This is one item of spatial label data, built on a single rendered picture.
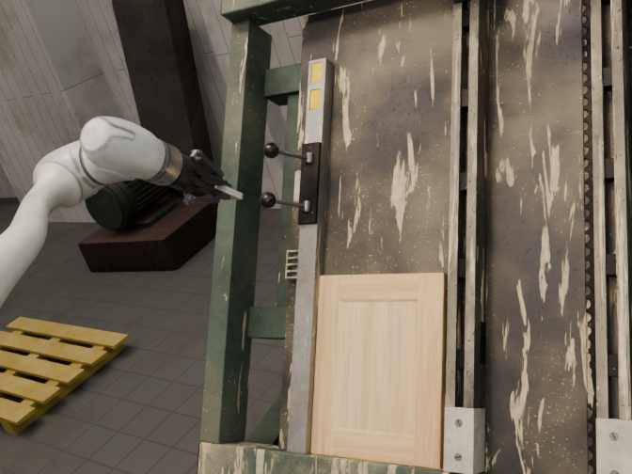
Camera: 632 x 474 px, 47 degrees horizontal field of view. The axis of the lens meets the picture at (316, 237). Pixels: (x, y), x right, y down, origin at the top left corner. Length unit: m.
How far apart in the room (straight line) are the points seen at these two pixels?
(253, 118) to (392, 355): 0.75
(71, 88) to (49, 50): 0.35
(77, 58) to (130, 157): 5.30
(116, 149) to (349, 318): 0.65
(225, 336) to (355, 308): 0.35
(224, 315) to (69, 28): 5.11
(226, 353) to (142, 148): 0.61
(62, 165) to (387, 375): 0.81
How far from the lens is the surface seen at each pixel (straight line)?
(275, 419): 2.05
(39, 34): 6.58
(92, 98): 6.76
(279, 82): 2.02
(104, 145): 1.42
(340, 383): 1.69
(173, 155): 1.53
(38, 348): 4.82
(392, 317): 1.64
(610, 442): 1.45
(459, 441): 1.52
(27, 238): 1.24
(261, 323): 1.88
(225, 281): 1.86
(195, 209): 5.60
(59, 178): 1.52
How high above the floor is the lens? 1.97
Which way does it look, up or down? 23 degrees down
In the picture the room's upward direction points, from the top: 18 degrees counter-clockwise
